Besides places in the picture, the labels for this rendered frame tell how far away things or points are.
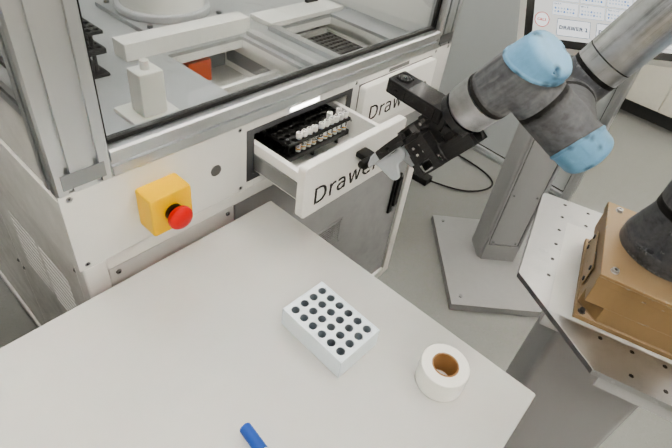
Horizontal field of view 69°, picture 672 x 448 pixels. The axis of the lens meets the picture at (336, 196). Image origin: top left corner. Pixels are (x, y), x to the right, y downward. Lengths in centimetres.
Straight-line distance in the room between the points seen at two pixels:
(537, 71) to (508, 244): 145
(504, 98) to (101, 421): 66
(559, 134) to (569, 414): 68
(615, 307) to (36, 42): 90
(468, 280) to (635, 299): 112
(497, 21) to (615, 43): 185
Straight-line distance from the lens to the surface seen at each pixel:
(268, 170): 91
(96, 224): 80
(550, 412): 121
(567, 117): 69
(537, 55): 65
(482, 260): 207
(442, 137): 77
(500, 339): 189
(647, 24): 79
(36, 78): 67
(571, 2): 155
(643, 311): 93
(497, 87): 68
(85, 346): 80
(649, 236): 94
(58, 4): 65
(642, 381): 94
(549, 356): 108
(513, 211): 194
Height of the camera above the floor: 140
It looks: 38 degrees down
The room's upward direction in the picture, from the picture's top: 9 degrees clockwise
